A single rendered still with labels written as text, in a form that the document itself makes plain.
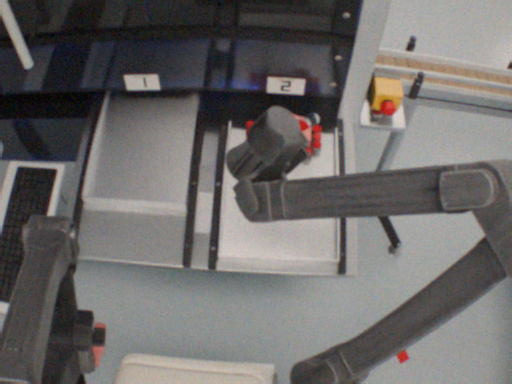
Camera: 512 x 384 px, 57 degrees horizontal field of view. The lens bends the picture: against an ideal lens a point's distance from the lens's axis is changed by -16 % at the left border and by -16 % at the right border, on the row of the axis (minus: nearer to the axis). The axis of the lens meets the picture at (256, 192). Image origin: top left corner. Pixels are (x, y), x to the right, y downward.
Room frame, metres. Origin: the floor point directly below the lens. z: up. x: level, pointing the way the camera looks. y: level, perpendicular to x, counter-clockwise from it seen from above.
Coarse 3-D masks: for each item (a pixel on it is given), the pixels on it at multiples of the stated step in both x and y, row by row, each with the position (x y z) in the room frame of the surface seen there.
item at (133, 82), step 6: (126, 78) 0.77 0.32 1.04; (132, 78) 0.77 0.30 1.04; (138, 78) 0.77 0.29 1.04; (150, 78) 0.77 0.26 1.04; (156, 78) 0.77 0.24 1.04; (126, 84) 0.77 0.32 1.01; (132, 84) 0.77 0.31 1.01; (138, 84) 0.77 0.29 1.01; (150, 84) 0.77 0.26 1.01; (156, 84) 0.77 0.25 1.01
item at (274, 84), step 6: (270, 78) 0.77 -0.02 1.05; (276, 78) 0.77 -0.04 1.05; (282, 78) 0.77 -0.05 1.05; (270, 84) 0.77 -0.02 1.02; (276, 84) 0.77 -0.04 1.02; (282, 84) 0.77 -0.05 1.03; (288, 84) 0.77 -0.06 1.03; (294, 84) 0.77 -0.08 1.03; (300, 84) 0.77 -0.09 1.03; (270, 90) 0.77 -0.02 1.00; (276, 90) 0.77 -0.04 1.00; (294, 90) 0.77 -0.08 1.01; (300, 90) 0.77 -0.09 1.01
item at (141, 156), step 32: (128, 96) 0.83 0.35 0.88; (160, 96) 0.83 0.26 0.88; (192, 96) 0.83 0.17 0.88; (96, 128) 0.71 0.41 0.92; (128, 128) 0.73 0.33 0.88; (160, 128) 0.73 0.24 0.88; (192, 128) 0.73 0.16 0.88; (96, 160) 0.63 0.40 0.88; (128, 160) 0.63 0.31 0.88; (160, 160) 0.64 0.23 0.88; (96, 192) 0.54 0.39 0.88; (128, 192) 0.55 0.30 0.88; (160, 192) 0.55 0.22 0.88
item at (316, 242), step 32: (320, 160) 0.65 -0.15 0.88; (224, 192) 0.54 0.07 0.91; (224, 224) 0.48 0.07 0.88; (256, 224) 0.48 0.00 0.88; (288, 224) 0.49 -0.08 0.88; (320, 224) 0.49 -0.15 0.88; (224, 256) 0.39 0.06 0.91; (256, 256) 0.41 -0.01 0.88; (288, 256) 0.41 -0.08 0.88; (320, 256) 0.41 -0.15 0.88
